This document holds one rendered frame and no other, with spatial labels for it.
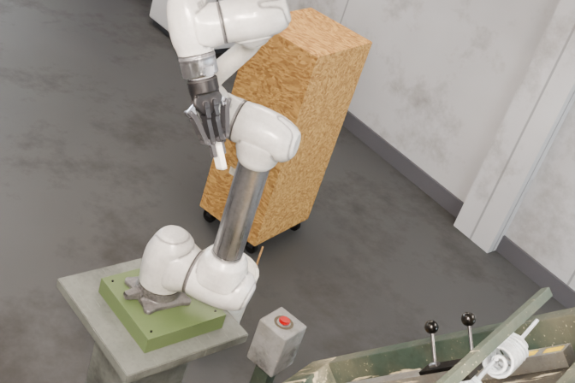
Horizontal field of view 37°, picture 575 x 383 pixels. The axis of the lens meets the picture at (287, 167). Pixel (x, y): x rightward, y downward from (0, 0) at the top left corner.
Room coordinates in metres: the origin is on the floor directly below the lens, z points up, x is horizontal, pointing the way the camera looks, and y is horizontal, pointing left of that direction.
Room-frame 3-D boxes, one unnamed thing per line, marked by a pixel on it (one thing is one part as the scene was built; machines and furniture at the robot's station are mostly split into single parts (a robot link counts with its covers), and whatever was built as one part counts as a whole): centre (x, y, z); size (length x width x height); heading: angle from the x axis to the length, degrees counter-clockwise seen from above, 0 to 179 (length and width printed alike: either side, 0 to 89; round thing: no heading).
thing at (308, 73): (4.08, 0.10, 0.63); 0.50 x 0.42 x 1.25; 151
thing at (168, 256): (2.31, 0.28, 0.98); 0.18 x 0.16 x 0.22; 81
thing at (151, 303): (2.30, 0.31, 0.84); 0.22 x 0.18 x 0.06; 134
